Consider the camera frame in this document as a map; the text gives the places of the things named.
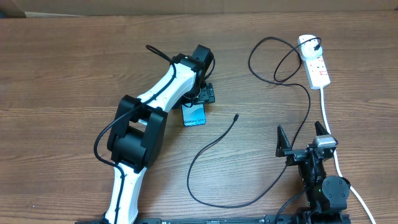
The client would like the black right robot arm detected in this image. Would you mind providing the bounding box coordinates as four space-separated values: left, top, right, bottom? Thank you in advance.
274 121 351 224

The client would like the black smartphone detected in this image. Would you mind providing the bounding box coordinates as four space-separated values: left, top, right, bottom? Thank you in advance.
182 104 206 127

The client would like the white power strip cord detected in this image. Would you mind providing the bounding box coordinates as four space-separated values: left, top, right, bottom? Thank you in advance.
319 86 377 224

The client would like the black charger cable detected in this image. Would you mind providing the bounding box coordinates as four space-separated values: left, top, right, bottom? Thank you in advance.
186 36 323 209

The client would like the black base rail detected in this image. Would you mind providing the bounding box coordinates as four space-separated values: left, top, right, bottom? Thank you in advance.
74 214 352 224

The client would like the brown cardboard backdrop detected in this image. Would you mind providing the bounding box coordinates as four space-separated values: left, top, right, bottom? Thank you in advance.
1 0 397 17

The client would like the white charger plug adapter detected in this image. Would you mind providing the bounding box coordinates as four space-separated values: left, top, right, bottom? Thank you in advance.
297 34 323 61

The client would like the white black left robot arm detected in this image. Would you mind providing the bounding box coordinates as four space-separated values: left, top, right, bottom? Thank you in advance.
99 45 215 223

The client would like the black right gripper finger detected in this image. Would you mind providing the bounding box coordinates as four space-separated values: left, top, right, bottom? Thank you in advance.
315 121 329 136
276 125 292 152

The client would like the white power strip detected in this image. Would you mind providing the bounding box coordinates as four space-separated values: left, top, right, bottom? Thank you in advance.
304 56 331 90

